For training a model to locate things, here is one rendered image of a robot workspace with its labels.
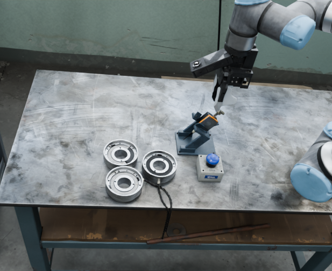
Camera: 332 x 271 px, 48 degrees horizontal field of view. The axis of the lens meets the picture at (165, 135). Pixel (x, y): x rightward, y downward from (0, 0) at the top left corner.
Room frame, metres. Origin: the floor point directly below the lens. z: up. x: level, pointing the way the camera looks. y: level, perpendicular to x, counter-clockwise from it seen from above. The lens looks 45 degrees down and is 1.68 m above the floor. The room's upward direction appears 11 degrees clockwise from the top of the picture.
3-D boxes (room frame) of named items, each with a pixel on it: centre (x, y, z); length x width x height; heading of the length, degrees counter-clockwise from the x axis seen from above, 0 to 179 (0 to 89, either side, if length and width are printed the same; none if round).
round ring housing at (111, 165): (0.74, 0.12, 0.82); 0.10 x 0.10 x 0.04
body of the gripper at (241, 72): (0.87, -0.15, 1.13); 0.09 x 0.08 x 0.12; 101
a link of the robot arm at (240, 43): (0.87, -0.14, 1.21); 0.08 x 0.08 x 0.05
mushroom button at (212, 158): (0.75, -0.15, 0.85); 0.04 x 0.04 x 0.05
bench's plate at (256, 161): (0.92, -0.12, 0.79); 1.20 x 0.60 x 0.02; 101
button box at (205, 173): (0.75, -0.16, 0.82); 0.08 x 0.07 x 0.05; 101
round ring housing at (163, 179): (0.72, 0.00, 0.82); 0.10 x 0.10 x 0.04
